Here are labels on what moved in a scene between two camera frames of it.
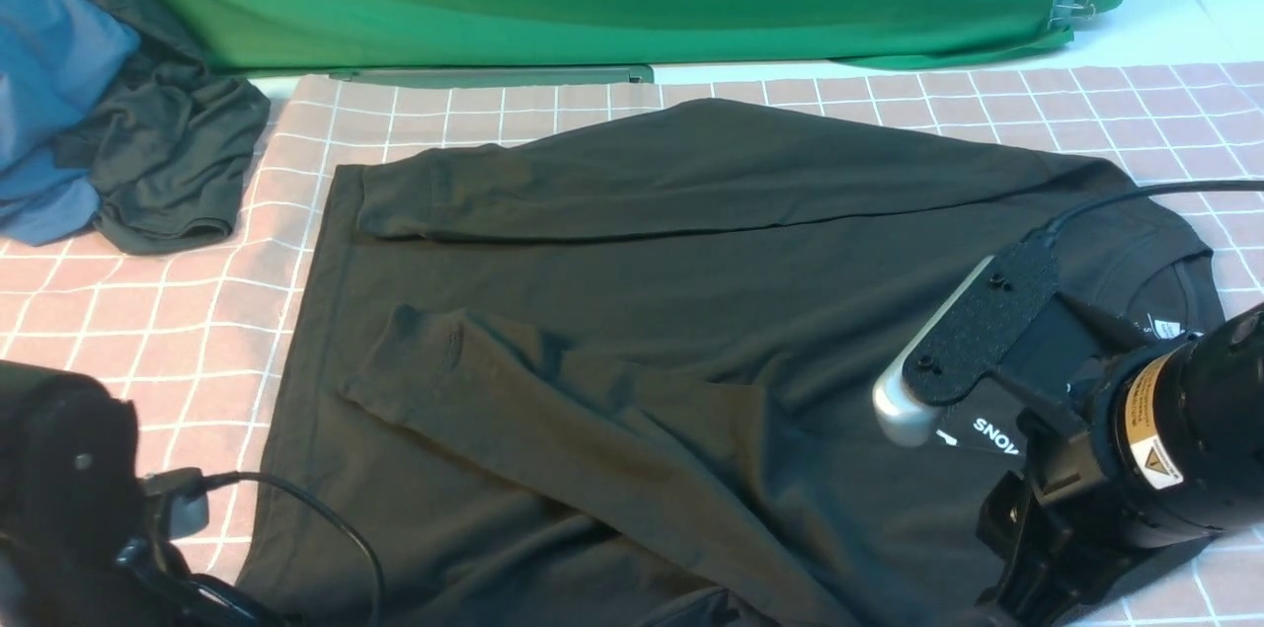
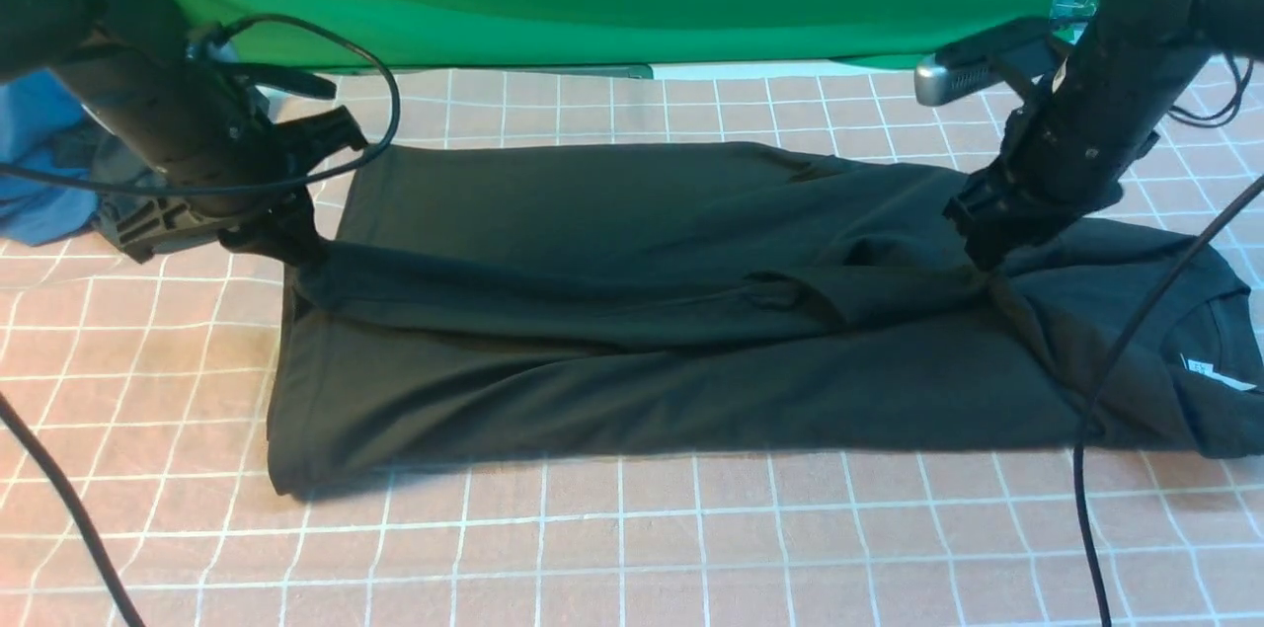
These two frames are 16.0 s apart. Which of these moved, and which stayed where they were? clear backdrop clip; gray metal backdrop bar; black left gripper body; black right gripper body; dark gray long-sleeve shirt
Moved: black right gripper body; dark gray long-sleeve shirt; black left gripper body
Stayed: gray metal backdrop bar; clear backdrop clip
